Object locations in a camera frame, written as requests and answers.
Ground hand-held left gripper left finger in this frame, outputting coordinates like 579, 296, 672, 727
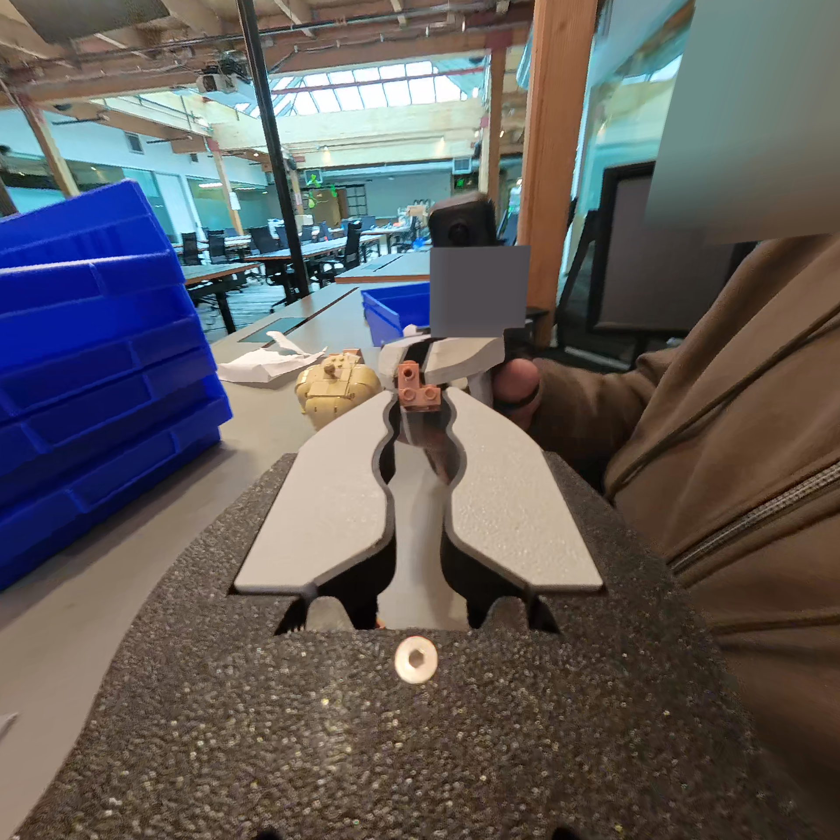
233, 390, 399, 599

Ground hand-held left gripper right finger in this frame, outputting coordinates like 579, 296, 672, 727
439, 386, 606, 595

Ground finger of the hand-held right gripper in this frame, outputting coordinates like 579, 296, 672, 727
378, 339, 424, 395
423, 336, 508, 408

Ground small orange brick assembly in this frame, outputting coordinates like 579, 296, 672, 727
397, 361, 445, 410

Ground tan brown brick toy figure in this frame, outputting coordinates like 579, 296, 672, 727
294, 350, 384, 431

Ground person's right forearm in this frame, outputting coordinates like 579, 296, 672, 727
525, 357, 697, 493

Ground grey desk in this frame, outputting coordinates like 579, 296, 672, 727
0, 283, 618, 840

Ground person's right hand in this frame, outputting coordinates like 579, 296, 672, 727
423, 357, 543, 484

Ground small blue storage bin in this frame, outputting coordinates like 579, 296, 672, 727
361, 283, 431, 347

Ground long wooden table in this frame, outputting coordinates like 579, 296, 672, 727
335, 250, 431, 287
182, 237, 395, 332

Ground wooden pillar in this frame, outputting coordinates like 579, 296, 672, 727
479, 46, 508, 198
518, 0, 601, 345

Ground black office chair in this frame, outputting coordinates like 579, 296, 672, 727
329, 217, 366, 274
554, 210, 605, 358

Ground torn white paper bag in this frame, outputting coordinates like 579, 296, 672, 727
217, 331, 326, 388

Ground large black screen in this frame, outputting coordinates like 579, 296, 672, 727
586, 161, 756, 336

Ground person's brown jacket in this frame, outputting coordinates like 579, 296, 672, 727
604, 234, 840, 840

